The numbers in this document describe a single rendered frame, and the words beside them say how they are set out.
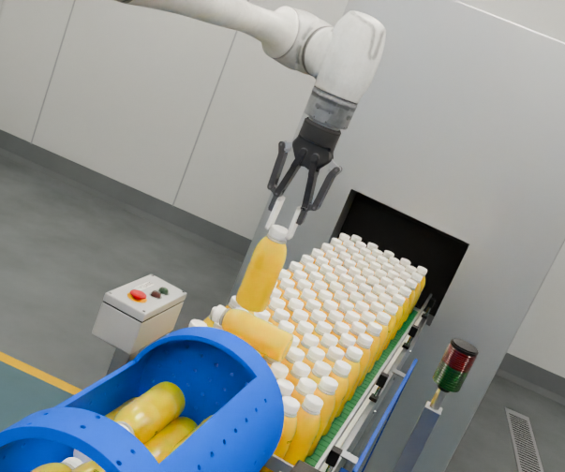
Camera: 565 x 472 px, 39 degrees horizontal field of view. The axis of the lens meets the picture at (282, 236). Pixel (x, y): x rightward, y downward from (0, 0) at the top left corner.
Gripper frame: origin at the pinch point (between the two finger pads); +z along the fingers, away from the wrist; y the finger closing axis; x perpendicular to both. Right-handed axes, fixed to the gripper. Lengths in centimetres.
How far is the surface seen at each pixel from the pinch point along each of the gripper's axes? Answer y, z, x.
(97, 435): 6, 16, -69
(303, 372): 14.5, 31.7, 10.0
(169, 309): -17.6, 31.6, 5.5
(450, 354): 40.5, 15.6, 18.0
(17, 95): -304, 97, 344
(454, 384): 44, 21, 18
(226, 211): -133, 112, 371
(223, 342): 5.9, 15.7, -30.0
